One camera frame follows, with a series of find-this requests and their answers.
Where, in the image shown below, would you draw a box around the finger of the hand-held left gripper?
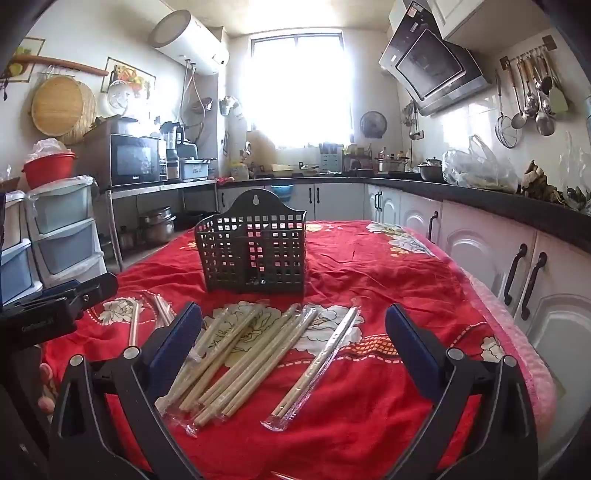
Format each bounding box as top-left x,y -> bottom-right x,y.
44,271 -> 119,320

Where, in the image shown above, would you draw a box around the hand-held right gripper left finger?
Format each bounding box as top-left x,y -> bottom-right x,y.
48,302 -> 204,480

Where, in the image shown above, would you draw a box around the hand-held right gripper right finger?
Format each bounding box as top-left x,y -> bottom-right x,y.
385,302 -> 541,480

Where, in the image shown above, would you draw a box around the bunch of chopsticks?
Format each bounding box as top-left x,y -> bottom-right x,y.
128,295 -> 362,437

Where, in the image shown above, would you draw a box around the black plastic utensil basket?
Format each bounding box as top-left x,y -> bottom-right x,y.
194,189 -> 308,296

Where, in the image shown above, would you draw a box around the row of hanging steel utensils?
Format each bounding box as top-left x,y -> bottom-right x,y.
495,34 -> 571,148

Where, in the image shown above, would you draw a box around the person's left hand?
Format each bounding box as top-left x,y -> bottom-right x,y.
38,362 -> 58,414

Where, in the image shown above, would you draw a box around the white plastic drawer unit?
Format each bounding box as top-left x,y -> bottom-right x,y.
25,176 -> 107,289
0,191 -> 42,305

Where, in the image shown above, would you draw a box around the red floral blanket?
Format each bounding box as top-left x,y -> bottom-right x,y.
41,219 -> 557,480

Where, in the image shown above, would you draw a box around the stacked steel pots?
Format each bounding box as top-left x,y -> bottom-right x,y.
139,207 -> 177,245

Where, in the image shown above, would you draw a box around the white kitchen base cabinets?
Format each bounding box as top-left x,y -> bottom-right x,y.
217,182 -> 591,462

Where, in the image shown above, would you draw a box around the steel shelf table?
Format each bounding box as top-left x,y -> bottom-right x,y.
99,180 -> 220,273

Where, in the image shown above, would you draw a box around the red plastic basin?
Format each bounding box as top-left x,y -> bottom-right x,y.
22,152 -> 77,190

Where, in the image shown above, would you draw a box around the black microwave oven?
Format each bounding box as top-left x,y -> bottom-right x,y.
110,134 -> 167,188

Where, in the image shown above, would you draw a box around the crumpled white plastic bag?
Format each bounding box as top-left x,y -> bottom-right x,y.
31,138 -> 70,160

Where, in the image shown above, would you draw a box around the round woven bamboo tray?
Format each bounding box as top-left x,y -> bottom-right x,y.
55,83 -> 99,146

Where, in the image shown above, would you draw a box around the grey-blue plastic box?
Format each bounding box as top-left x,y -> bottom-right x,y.
179,157 -> 218,182

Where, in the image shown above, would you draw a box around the blender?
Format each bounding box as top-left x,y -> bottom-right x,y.
160,121 -> 185,181

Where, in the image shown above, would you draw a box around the steel pot with lid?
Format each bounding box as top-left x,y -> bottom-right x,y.
418,157 -> 444,182

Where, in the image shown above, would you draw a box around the clear plastic bag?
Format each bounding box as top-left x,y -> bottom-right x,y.
443,135 -> 518,192

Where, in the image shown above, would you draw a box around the round wooden board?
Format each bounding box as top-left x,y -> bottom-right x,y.
31,76 -> 96,137

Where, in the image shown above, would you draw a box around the bundle of dried leaves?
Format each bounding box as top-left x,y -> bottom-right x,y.
519,160 -> 561,201

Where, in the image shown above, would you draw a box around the wooden cutting board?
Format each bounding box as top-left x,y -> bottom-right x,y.
246,130 -> 278,169

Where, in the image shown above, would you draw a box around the bunch of hanging spatulas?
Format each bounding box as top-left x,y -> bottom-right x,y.
402,102 -> 421,139

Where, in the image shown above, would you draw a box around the long wooden pole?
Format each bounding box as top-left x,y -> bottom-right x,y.
11,54 -> 109,77

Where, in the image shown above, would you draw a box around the white water heater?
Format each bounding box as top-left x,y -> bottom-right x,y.
148,9 -> 230,75

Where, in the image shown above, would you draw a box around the window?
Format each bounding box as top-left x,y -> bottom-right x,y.
250,33 -> 345,148

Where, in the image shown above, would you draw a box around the black range hood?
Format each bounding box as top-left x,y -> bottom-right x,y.
379,0 -> 492,116

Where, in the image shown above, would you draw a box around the white wall fan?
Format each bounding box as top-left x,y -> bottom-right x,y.
107,80 -> 140,116

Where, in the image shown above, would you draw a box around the fruit wall poster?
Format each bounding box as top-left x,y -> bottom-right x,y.
102,56 -> 157,95

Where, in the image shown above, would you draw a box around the small dark wall fan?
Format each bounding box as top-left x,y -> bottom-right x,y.
360,111 -> 387,139

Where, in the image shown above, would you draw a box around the lemon wall poster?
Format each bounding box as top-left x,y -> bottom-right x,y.
9,37 -> 46,84

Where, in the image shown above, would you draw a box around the white wall cabinet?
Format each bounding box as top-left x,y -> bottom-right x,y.
429,0 -> 555,42

